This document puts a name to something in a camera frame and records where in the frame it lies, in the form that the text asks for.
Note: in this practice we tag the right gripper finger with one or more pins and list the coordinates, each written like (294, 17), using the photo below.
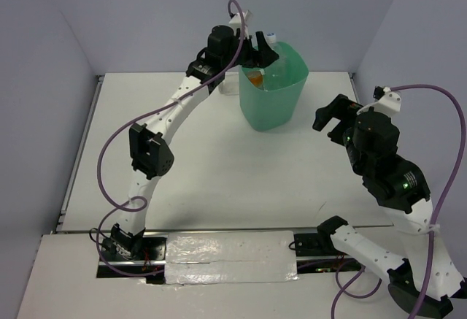
(341, 132)
(341, 108)

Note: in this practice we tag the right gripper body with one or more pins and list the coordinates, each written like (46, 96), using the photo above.
(357, 160)

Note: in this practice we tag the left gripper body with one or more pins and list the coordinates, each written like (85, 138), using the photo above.
(228, 60)

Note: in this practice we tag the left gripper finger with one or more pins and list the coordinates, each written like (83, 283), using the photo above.
(266, 55)
(252, 61)

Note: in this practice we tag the orange label plastic bottle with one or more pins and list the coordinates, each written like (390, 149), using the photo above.
(256, 78)

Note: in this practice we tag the clear jar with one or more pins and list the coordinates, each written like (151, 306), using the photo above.
(230, 85)

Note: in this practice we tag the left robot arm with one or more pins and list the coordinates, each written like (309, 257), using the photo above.
(151, 156)

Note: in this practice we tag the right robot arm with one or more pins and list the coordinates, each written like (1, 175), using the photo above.
(424, 280)

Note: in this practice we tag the green plastic bin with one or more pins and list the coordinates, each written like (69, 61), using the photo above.
(265, 110)

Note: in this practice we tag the silver tape patch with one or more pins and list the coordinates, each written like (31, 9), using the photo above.
(230, 257)

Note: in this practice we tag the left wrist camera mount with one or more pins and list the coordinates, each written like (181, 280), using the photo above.
(239, 19)

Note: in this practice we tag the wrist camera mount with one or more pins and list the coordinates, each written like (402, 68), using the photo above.
(239, 19)
(387, 101)

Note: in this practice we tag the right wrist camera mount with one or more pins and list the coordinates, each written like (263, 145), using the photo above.
(387, 101)

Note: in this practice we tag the metal base rail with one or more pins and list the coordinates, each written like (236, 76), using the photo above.
(146, 257)

